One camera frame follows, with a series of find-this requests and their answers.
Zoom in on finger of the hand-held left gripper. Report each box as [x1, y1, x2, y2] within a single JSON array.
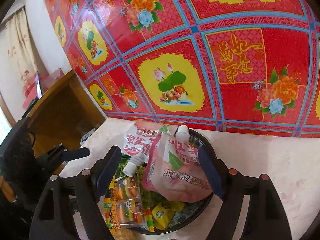
[[62, 146, 91, 163]]

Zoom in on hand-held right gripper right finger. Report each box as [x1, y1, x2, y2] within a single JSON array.
[[197, 145, 293, 240]]

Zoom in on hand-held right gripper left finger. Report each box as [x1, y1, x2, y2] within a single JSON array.
[[29, 145, 122, 240]]

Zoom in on colourful gummy candy packet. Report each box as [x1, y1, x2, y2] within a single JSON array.
[[104, 197, 154, 232], [110, 174, 143, 204]]

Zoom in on pink jelly drink pouch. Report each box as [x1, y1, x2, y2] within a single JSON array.
[[121, 119, 170, 178], [142, 125, 214, 203]]

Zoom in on dark round plate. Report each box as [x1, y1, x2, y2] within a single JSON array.
[[104, 127, 218, 235]]

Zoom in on yellow snack packet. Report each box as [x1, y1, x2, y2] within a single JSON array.
[[151, 201, 185, 230]]

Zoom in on small white blue box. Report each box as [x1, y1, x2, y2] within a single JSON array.
[[80, 128, 97, 145]]

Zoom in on wooden side cabinet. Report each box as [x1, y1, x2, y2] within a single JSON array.
[[21, 70, 107, 175]]

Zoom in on pink gift boxes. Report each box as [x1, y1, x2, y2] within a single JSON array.
[[22, 69, 68, 108]]

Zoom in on dark flat screen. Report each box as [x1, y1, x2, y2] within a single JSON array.
[[35, 71, 43, 99]]

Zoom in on cream floral curtain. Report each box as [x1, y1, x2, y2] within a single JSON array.
[[0, 7, 48, 128]]

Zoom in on red printed wall cloth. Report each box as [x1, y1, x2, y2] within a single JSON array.
[[42, 0, 320, 138]]

